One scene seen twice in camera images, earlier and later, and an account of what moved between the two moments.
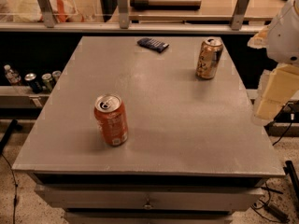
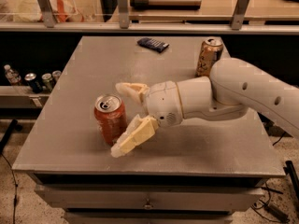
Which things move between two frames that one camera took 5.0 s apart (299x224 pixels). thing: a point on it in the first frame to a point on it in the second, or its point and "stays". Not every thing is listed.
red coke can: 111,116 stays
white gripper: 285,39 to 163,104
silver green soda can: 55,75 stays
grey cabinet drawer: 150,197 stays
